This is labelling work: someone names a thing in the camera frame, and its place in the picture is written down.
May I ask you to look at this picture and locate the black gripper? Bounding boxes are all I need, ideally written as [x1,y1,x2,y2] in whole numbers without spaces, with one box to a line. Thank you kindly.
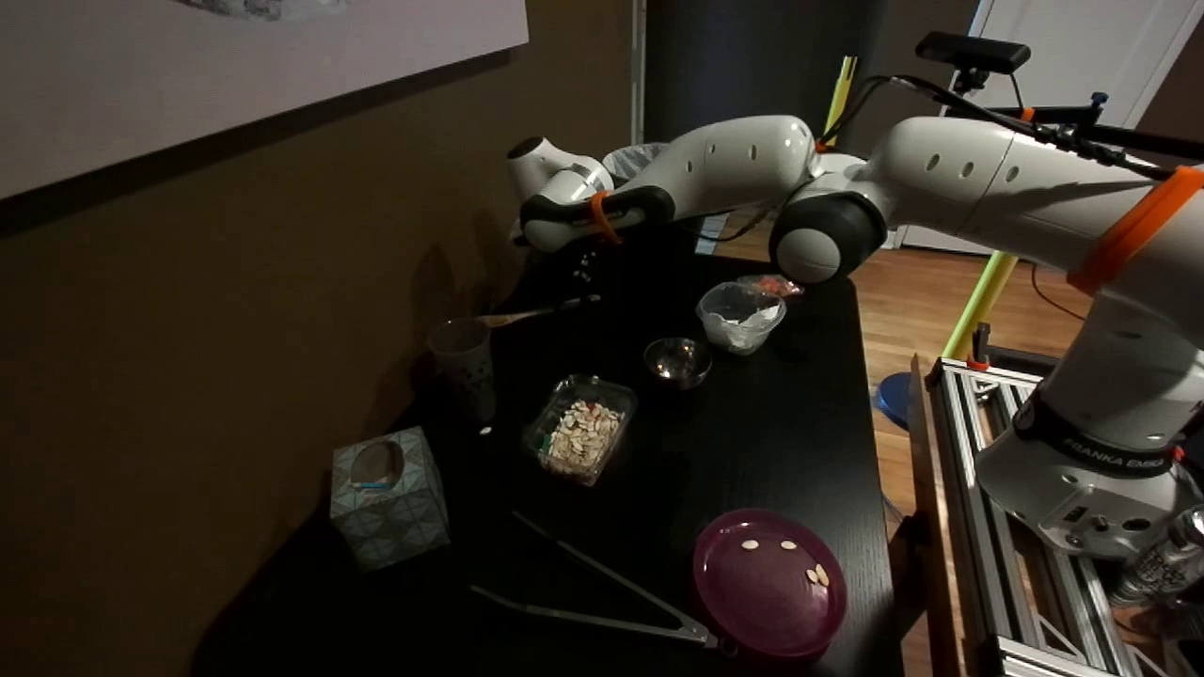
[549,224,622,295]

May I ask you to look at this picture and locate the wooden spoon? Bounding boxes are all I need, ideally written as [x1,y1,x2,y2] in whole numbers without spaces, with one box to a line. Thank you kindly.
[477,295,606,334]

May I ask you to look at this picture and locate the trash bin with white bag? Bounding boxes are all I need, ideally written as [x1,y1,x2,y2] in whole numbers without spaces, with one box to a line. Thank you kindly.
[596,138,732,259]

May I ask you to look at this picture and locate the clear rectangular plastic container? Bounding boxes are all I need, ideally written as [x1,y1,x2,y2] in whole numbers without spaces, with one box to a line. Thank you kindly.
[520,368,639,488]

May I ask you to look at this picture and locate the small clear glass bowl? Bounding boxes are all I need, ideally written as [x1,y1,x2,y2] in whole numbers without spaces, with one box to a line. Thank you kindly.
[639,333,713,392]

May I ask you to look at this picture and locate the dark drinking glass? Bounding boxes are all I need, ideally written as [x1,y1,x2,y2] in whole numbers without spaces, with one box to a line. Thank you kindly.
[426,316,499,428]

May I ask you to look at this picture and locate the pile of pumpkin seeds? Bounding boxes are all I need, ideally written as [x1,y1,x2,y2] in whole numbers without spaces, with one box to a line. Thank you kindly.
[538,397,629,482]

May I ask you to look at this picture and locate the clear bag of colourful candy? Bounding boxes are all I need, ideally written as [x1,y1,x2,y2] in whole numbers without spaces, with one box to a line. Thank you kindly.
[736,273,810,304]

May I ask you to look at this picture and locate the white bowl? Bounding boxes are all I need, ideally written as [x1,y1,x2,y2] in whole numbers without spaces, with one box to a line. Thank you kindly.
[697,274,788,357]

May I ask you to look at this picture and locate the yellow pole with black base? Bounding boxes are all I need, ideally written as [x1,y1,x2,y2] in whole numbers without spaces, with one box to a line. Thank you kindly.
[817,54,866,145]

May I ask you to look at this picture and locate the patterned tissue box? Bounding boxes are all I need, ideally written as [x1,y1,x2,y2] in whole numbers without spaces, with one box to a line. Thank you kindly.
[326,427,451,577]

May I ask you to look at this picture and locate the blue object on floor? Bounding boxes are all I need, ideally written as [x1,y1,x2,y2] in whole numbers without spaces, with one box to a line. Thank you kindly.
[871,368,926,428]

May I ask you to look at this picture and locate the purple plastic plate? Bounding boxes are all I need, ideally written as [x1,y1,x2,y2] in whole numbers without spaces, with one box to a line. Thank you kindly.
[687,503,851,666]

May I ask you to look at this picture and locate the leaning yellow pole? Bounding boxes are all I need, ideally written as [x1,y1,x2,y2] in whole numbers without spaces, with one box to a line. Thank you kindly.
[939,247,1024,360]

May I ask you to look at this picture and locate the brown wooden base board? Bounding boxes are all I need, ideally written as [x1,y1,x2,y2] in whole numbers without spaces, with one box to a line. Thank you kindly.
[906,355,970,677]

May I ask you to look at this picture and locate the white panel door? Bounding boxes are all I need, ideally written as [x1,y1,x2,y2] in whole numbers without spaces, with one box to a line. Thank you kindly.
[896,0,1204,259]

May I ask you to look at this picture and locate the white board on wall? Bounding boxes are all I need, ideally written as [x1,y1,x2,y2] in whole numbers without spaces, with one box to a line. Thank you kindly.
[0,0,535,205]

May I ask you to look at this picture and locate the black camera on stand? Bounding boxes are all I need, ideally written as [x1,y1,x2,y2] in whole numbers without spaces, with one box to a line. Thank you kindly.
[914,31,1035,98]

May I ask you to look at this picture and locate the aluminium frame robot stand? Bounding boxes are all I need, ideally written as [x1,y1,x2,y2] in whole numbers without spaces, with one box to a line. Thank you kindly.
[933,355,1204,677]

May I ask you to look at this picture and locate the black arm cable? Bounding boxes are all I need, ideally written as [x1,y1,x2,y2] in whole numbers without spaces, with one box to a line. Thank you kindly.
[823,71,1204,167]

